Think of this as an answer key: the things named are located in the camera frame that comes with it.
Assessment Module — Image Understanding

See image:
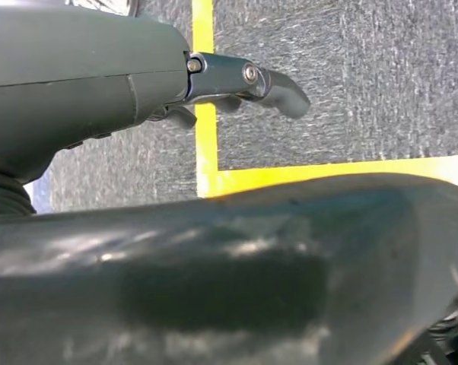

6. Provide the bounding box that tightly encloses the yellow tape square outline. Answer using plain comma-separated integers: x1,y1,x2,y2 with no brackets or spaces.
192,0,458,198

